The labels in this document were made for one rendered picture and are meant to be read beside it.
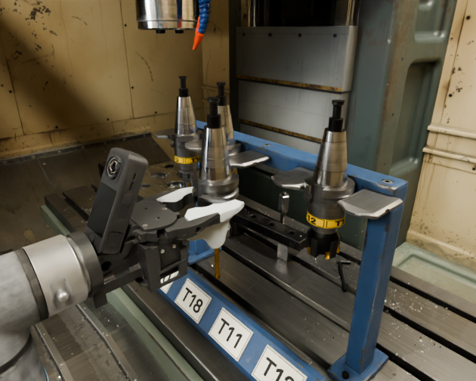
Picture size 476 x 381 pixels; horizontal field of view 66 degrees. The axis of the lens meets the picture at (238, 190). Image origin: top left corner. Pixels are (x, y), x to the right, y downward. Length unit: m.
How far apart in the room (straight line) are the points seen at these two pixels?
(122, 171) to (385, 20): 0.89
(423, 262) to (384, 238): 1.08
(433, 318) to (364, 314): 0.26
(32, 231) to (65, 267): 1.26
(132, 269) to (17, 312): 0.12
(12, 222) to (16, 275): 1.31
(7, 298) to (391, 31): 1.03
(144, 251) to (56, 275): 0.09
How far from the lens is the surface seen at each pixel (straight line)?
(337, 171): 0.46
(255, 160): 0.58
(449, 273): 1.57
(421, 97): 1.45
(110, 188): 0.41
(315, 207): 0.48
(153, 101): 2.15
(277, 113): 1.33
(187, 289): 0.74
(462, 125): 1.44
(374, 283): 0.55
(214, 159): 0.46
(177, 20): 0.93
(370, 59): 1.15
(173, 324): 0.74
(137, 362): 0.87
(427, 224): 1.58
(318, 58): 1.20
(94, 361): 0.91
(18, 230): 1.67
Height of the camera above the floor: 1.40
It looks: 24 degrees down
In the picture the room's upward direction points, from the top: straight up
